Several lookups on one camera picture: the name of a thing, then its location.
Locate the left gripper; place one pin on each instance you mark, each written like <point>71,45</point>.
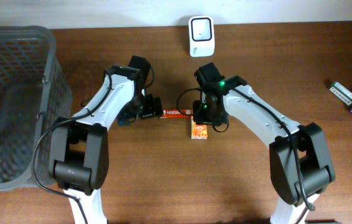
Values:
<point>148,106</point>

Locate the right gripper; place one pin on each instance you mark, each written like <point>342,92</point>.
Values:
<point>198,112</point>

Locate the orange Kleenex tissue pack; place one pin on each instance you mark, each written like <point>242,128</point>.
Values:
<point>198,131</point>

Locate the red Nescafe stick sachet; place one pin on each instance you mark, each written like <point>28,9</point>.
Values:
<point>176,114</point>

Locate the green Axe Brand box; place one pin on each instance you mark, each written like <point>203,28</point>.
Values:
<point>341,92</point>

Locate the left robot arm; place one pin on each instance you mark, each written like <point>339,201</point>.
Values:
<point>79,158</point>

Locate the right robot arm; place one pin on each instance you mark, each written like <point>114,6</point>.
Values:
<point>301,167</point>

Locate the white barcode scanner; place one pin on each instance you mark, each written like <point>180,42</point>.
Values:
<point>201,36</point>

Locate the grey plastic mesh basket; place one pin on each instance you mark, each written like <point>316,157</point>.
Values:
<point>34,92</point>

